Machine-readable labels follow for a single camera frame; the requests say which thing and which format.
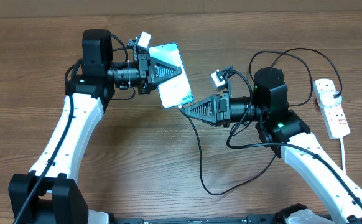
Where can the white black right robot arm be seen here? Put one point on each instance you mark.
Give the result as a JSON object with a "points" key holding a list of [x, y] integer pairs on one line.
{"points": [[290, 139]]}

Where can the blue Galaxy smartphone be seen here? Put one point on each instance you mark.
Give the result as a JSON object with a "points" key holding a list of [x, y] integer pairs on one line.
{"points": [[175, 91]]}

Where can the white charger plug adapter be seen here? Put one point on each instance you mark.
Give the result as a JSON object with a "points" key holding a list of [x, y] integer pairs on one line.
{"points": [[327, 99]]}

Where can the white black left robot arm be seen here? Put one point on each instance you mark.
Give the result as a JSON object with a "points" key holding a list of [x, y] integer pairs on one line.
{"points": [[49, 193]]}

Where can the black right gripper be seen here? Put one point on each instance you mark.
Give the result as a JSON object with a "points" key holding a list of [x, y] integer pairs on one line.
{"points": [[217, 109]]}

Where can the white power strip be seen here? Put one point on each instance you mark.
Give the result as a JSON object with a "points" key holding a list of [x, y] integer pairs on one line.
{"points": [[334, 117]]}

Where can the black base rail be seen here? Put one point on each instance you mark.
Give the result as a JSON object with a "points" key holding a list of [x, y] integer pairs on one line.
{"points": [[249, 219]]}

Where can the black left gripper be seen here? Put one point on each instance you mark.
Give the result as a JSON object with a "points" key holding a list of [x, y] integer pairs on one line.
{"points": [[148, 64]]}

